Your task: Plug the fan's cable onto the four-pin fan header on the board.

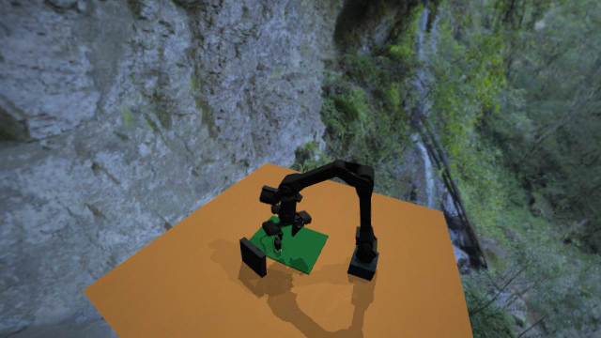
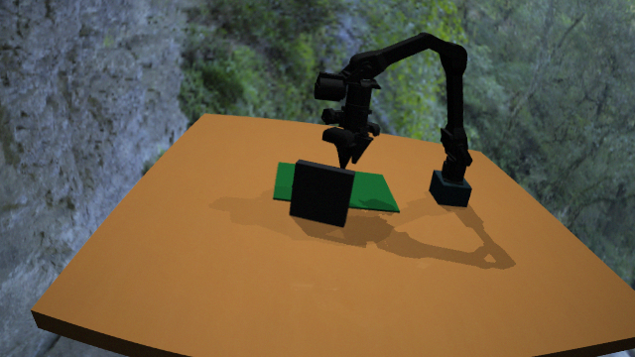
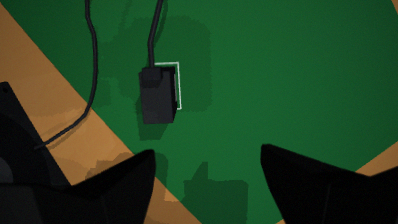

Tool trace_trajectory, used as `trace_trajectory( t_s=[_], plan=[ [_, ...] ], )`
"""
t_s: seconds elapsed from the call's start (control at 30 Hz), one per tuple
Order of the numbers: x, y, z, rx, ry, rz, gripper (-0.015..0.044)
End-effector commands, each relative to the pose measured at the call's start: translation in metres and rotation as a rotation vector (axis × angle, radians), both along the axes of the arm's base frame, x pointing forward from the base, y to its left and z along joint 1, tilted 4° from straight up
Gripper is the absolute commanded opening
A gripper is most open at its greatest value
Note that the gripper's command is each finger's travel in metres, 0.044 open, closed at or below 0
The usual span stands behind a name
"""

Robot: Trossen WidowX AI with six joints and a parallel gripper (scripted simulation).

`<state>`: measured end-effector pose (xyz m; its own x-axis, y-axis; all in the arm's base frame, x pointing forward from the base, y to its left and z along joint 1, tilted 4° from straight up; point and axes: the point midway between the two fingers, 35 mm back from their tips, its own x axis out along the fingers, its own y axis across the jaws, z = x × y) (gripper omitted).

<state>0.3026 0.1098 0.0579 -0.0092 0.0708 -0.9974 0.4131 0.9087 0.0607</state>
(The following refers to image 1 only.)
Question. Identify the black square cooling fan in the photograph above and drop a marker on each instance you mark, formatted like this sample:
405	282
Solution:
253	257

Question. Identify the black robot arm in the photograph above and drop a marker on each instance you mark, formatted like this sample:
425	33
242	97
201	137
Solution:
288	194

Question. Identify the green circuit board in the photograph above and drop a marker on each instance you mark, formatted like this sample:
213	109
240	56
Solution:
299	252

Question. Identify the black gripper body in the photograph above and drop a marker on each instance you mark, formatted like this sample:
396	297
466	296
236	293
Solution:
286	219

